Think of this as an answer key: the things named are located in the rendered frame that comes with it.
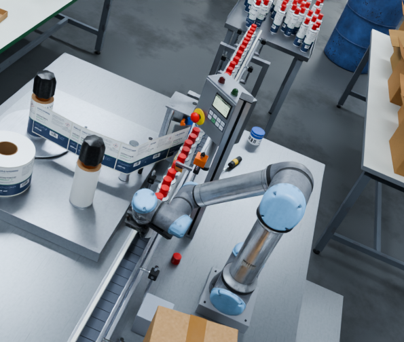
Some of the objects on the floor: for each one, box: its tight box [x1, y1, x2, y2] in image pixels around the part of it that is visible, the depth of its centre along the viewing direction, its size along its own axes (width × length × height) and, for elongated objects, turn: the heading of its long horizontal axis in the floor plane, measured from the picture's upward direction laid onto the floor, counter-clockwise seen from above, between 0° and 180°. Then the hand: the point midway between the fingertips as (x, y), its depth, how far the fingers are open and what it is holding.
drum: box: [324, 0, 404, 74], centre depth 589 cm, size 59×59×89 cm
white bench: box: [0, 0, 113, 127], centre depth 371 cm, size 190×75×80 cm, turn 144°
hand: (147, 231), depth 200 cm, fingers closed, pressing on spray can
